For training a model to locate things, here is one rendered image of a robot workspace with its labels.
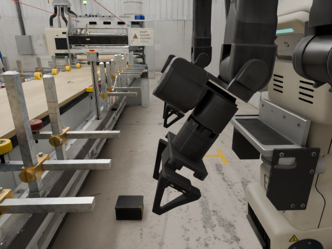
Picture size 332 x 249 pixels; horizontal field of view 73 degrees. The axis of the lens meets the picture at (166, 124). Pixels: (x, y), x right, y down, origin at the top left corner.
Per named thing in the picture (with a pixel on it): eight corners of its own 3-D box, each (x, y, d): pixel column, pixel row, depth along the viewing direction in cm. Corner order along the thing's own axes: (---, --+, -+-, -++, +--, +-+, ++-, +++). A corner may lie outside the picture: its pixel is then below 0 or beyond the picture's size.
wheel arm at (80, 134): (120, 137, 115) (119, 129, 114) (119, 140, 112) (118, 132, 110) (33, 138, 113) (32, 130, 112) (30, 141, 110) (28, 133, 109)
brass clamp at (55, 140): (72, 136, 117) (70, 126, 116) (62, 146, 104) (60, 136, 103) (60, 136, 117) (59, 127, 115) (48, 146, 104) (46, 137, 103)
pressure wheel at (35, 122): (30, 147, 107) (25, 124, 103) (25, 142, 113) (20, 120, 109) (48, 143, 112) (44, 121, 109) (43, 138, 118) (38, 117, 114)
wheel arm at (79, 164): (111, 167, 92) (110, 157, 91) (109, 171, 89) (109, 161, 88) (3, 169, 91) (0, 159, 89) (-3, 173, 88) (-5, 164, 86)
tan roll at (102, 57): (142, 60, 474) (142, 54, 470) (142, 61, 462) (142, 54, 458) (73, 60, 469) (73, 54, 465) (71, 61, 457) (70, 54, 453)
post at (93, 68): (102, 117, 184) (97, 61, 170) (101, 119, 180) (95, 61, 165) (97, 117, 184) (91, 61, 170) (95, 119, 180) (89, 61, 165)
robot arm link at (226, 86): (275, 68, 29) (249, 63, 37) (202, 16, 27) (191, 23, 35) (220, 142, 32) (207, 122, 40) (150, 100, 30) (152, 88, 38)
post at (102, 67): (108, 115, 210) (103, 62, 195) (107, 116, 207) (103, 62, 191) (104, 115, 210) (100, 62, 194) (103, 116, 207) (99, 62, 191)
